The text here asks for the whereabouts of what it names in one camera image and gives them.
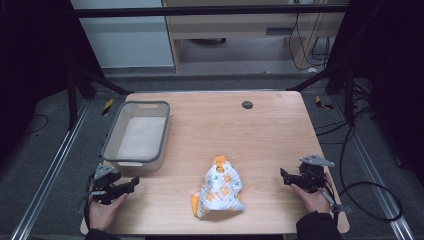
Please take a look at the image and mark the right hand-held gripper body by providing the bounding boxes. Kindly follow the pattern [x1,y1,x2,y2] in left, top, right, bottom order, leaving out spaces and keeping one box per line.
[293,154,336,195]

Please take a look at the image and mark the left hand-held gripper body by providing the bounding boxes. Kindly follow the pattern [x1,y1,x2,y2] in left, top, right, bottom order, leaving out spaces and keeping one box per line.
[88,162,132,205]

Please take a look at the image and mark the white bin with grey rim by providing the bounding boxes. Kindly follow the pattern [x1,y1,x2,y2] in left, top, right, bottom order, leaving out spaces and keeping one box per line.
[101,100,172,173]

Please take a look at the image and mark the white and orange patterned garment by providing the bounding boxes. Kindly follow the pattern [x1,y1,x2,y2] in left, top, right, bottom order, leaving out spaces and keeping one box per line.
[190,155,246,220]

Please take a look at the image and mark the person's left hand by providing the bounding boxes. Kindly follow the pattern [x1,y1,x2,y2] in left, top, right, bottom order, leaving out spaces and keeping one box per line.
[87,192,130,233]

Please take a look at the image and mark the person's right hand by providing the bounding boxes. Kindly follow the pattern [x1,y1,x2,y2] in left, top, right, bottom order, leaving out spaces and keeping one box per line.
[290,183,332,215]

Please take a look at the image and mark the yellow and black tape strip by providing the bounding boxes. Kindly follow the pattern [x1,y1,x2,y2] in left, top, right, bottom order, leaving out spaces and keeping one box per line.
[101,98,115,117]

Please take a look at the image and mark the black metal stand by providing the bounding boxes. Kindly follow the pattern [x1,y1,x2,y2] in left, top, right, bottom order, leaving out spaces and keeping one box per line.
[65,59,135,132]
[286,64,357,128]

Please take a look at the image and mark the black curtain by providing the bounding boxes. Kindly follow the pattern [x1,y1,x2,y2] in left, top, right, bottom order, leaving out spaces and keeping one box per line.
[0,0,103,164]
[328,0,424,188]

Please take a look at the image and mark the white cabinet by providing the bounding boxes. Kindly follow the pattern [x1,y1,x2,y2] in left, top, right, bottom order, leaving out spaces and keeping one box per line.
[70,0,176,70]

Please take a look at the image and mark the light wooden shelf unit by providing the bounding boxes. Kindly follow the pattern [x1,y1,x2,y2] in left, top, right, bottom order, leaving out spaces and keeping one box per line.
[161,0,350,73]

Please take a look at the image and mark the black horizontal bar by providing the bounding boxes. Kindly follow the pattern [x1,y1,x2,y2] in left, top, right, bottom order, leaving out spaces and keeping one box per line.
[71,4,350,19]

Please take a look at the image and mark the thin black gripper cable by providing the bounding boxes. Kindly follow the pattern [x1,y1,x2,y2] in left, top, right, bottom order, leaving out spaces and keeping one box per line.
[75,172,98,232]

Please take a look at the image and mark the grey cable plug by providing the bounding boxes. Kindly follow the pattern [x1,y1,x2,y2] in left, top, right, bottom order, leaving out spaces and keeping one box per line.
[321,190,354,215]

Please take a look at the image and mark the black floor cables bundle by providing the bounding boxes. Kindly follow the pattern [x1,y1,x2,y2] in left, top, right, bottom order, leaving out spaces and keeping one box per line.
[314,83,379,146]

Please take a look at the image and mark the aluminium floor rail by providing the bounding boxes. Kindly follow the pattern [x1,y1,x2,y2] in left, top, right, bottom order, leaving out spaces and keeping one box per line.
[10,99,92,240]
[328,95,417,240]

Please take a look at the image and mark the black looped gripper cable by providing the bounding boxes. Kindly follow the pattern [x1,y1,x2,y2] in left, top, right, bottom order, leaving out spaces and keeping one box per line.
[337,125,404,223]

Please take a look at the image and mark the black floor cable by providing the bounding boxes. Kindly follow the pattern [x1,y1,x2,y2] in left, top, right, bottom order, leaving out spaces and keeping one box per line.
[22,113,50,136]

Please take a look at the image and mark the hanging black cables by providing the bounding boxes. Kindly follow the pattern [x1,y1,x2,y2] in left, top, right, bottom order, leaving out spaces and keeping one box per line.
[287,12,332,72]

